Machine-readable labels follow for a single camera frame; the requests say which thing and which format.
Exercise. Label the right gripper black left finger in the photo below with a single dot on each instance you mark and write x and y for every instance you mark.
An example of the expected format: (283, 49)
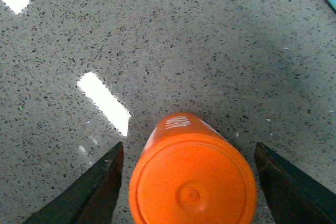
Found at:
(91, 198)

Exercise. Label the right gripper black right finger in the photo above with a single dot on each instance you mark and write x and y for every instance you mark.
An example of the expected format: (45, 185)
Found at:
(292, 195)

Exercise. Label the orange plastic cylinder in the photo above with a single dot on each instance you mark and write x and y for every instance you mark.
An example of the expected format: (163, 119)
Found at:
(189, 173)

